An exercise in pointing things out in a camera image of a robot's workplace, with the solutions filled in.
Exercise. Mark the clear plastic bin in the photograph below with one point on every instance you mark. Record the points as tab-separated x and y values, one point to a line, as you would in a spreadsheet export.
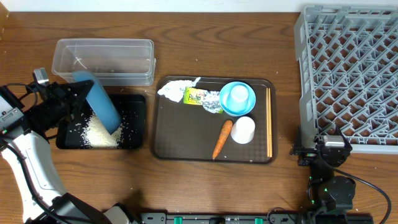
115	62

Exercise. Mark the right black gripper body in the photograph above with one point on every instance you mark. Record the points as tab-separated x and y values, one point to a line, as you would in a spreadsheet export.
308	154

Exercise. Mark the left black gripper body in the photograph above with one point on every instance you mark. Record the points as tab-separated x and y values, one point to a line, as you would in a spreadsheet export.
52	114

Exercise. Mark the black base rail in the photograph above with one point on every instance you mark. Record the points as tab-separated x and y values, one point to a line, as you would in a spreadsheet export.
272	218

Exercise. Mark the dark brown serving tray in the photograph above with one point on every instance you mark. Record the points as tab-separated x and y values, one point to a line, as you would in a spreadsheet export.
184	132

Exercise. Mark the grey dishwasher rack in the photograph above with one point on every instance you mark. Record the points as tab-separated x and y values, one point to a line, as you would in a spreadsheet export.
348	67

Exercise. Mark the light blue cup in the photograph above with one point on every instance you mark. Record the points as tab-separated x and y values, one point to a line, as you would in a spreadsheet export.
238	95

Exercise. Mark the left wooden chopstick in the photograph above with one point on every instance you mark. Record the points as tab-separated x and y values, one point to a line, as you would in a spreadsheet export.
269	138

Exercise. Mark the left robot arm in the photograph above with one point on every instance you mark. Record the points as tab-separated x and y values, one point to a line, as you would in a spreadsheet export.
26	148

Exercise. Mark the orange carrot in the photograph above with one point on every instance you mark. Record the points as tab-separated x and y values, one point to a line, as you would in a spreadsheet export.
224	133

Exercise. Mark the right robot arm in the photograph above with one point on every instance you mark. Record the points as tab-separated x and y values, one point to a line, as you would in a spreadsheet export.
330	195

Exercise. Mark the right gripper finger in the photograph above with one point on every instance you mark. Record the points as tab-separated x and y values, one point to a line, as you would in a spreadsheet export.
298	139
342	133

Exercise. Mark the green foil snack wrapper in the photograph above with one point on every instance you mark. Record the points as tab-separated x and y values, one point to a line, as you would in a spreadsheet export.
209	100

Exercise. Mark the crumpled white paper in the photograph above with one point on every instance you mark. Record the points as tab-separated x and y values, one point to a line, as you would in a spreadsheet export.
175	90

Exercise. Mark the dark blue plate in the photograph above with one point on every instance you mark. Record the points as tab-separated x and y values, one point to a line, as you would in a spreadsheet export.
99	101

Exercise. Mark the light blue bowl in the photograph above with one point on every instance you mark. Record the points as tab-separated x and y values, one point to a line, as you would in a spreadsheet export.
240	109

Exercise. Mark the pile of white rice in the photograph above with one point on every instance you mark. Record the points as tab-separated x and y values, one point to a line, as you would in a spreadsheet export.
88	132

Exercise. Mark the white pink cup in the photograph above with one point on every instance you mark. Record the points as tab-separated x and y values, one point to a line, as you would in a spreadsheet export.
243	130

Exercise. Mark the black plastic bin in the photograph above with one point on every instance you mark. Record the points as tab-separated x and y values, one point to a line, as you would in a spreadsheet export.
131	108

